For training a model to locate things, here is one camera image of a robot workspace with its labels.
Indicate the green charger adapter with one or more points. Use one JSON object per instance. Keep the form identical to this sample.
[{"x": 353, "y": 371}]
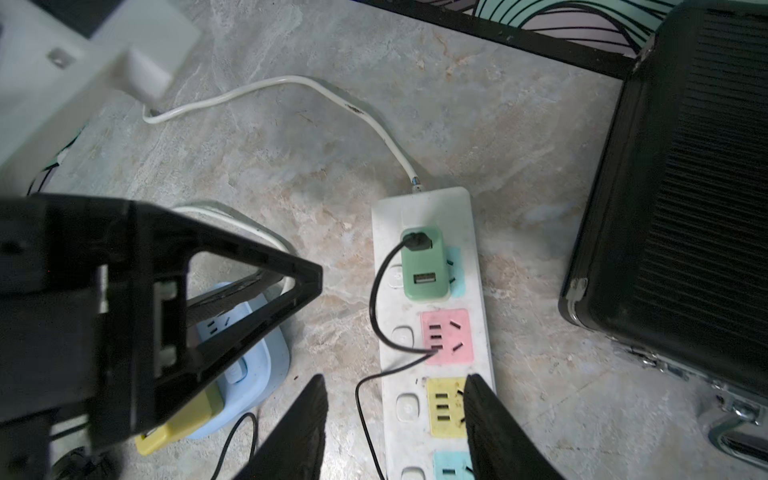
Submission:
[{"x": 425, "y": 271}]

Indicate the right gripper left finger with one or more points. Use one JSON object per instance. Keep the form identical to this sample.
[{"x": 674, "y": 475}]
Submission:
[{"x": 295, "y": 448}]

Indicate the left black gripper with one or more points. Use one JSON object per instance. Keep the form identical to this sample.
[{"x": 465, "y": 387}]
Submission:
[{"x": 123, "y": 311}]

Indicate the white power strip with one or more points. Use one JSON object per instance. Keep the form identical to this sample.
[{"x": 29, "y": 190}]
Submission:
[{"x": 434, "y": 345}]

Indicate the yellow charger adapter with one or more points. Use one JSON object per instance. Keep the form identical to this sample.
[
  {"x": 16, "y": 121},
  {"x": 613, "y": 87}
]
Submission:
[{"x": 198, "y": 412}]

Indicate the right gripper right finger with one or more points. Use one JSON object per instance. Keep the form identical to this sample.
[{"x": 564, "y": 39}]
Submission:
[{"x": 498, "y": 446}]

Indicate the black briefcase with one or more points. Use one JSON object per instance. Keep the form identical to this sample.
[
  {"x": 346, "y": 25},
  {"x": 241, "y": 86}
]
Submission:
[{"x": 670, "y": 261}]

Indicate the light blue socket cube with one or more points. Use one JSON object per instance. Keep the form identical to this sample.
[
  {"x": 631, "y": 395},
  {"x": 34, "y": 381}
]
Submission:
[{"x": 251, "y": 379}]

